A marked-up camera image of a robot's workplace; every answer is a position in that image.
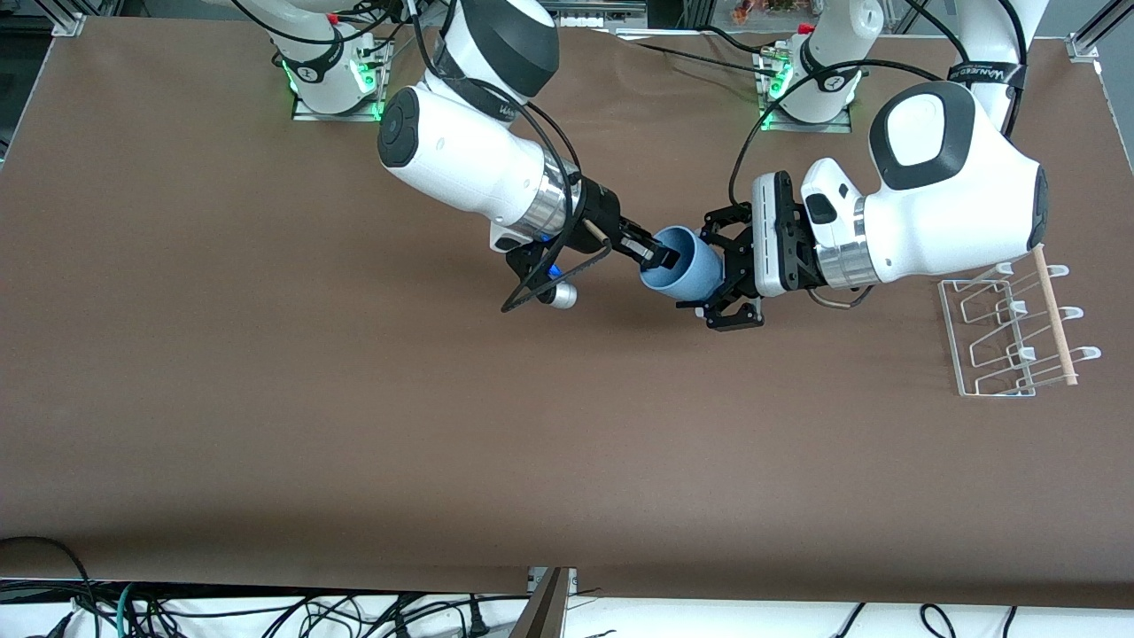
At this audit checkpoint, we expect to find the blue plastic cup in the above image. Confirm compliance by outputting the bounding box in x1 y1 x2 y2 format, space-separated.
640 226 724 302

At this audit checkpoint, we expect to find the white power strip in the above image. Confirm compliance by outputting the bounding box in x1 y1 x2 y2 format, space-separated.
549 0 649 29

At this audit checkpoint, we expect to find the orange background clutter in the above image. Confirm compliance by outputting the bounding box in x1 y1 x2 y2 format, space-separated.
731 0 820 25

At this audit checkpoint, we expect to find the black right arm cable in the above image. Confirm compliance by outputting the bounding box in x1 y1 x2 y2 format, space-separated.
408 0 614 313

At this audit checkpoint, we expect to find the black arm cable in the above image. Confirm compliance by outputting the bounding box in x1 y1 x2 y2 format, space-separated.
408 0 614 313
728 0 1029 209

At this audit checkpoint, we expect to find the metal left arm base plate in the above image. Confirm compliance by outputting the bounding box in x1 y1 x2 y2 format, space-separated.
757 49 853 134

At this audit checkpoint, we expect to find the black table cable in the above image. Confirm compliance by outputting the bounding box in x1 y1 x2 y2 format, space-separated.
611 31 781 76
703 25 789 56

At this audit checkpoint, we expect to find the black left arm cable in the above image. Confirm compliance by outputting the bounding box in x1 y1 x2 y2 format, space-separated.
728 0 1029 209

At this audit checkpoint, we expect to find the white wire cup rack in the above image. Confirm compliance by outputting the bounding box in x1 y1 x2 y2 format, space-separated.
937 261 1102 398

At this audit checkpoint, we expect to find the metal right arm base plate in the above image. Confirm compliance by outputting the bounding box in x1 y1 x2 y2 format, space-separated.
291 40 386 122

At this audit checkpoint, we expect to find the black tangled floor cable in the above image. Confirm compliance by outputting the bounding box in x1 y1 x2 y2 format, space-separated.
266 592 532 638

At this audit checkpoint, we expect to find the teal floor cable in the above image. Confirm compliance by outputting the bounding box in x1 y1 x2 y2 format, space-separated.
113 582 147 638

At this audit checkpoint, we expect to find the black looped floor cable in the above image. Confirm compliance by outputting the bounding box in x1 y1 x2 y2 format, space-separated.
0 535 97 638

